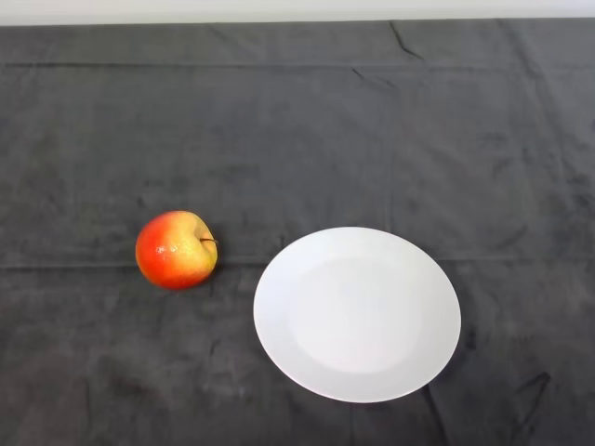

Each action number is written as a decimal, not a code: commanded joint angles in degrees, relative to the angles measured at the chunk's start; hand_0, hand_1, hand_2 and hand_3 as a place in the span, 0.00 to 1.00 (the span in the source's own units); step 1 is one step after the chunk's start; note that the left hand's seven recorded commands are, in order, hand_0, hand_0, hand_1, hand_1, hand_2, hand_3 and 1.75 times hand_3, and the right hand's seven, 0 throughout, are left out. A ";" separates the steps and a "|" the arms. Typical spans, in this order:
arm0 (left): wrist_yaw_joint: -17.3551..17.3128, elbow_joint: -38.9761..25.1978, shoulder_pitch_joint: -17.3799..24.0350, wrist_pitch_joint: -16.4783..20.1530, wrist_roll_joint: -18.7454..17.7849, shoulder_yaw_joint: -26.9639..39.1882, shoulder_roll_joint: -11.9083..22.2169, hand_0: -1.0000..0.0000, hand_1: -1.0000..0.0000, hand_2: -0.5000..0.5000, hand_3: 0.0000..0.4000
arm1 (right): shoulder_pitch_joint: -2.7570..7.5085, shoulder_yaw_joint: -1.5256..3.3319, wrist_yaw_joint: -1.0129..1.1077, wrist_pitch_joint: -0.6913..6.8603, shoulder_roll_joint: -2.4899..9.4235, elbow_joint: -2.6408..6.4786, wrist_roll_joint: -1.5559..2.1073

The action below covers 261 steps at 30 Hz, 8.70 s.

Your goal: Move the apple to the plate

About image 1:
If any white round plate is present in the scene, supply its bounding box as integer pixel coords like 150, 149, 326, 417
253, 226, 462, 404

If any red yellow apple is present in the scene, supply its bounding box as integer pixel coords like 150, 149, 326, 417
135, 210, 219, 292

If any black cloth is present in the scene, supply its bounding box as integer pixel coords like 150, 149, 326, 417
0, 18, 595, 446

